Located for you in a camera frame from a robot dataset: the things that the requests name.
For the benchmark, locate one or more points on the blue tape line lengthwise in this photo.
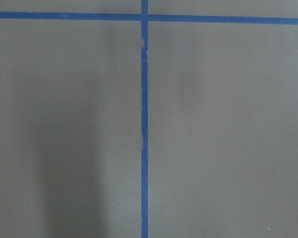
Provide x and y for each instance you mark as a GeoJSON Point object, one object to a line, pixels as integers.
{"type": "Point", "coordinates": [144, 123]}

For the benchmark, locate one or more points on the blue tape line crosswise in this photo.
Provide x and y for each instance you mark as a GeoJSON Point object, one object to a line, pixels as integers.
{"type": "Point", "coordinates": [152, 17]}

